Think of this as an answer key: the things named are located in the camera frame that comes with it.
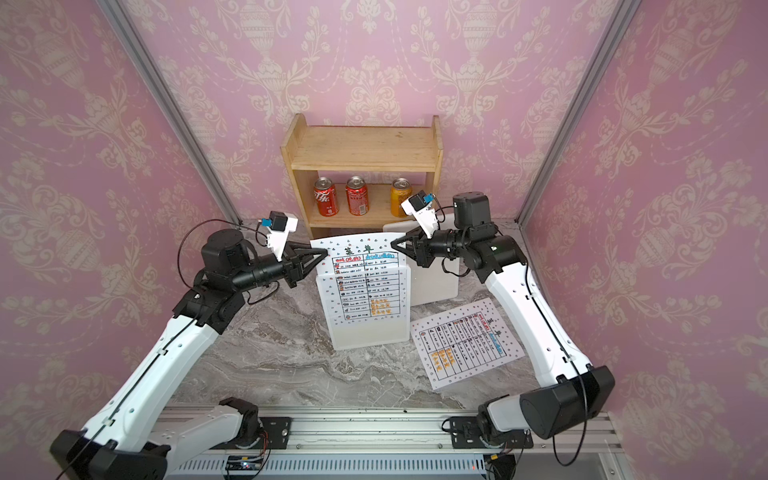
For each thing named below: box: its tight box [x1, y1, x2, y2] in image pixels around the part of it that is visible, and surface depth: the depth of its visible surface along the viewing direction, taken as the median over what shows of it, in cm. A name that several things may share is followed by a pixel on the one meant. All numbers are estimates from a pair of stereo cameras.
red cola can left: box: [313, 176, 339, 217], surface depth 89 cm
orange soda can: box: [390, 177, 412, 218], surface depth 88 cm
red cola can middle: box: [346, 176, 370, 217], surface depth 89 cm
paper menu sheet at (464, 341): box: [410, 298, 525, 391], surface depth 91 cm
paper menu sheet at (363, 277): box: [310, 233, 407, 325], surface depth 73 cm
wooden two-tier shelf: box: [280, 113, 443, 237], surface depth 83 cm
